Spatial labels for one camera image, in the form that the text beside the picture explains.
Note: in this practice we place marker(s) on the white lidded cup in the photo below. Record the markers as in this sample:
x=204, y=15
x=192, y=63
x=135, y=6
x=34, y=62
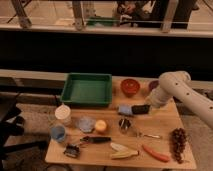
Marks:
x=63, y=114

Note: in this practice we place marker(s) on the small metal cup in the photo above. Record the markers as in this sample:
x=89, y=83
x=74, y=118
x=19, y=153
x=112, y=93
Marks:
x=124, y=125

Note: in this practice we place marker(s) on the metal spoon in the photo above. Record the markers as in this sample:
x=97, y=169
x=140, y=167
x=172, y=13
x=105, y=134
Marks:
x=139, y=134

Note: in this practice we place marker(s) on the purple grape bunch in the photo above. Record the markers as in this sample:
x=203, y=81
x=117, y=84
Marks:
x=178, y=139

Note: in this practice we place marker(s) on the black office chair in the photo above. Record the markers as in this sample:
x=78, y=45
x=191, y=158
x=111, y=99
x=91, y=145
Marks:
x=12, y=124

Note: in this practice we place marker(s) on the red bowl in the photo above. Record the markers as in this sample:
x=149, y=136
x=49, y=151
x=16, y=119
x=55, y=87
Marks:
x=130, y=87

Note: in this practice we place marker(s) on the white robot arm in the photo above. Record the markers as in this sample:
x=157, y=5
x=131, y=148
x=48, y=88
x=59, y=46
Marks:
x=175, y=84

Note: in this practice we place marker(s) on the green plastic tray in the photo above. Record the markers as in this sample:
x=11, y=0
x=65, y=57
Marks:
x=87, y=90

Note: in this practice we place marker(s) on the blue cup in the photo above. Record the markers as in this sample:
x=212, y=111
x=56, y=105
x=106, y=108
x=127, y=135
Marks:
x=58, y=133

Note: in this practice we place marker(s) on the orange ball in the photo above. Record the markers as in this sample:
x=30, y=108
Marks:
x=100, y=126

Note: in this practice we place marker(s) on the blue sponge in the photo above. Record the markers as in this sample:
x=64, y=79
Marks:
x=125, y=110

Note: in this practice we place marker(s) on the black binder clip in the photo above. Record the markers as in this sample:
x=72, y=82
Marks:
x=72, y=151

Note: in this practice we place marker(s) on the black handled tool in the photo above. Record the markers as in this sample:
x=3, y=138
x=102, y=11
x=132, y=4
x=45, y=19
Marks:
x=95, y=139

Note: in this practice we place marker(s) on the purple bowl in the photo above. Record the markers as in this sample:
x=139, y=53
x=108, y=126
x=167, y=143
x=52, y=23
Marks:
x=153, y=84

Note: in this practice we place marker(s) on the orange carrot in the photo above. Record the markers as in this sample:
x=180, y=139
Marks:
x=156, y=155

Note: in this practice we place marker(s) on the black eraser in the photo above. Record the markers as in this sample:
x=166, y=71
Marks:
x=140, y=109

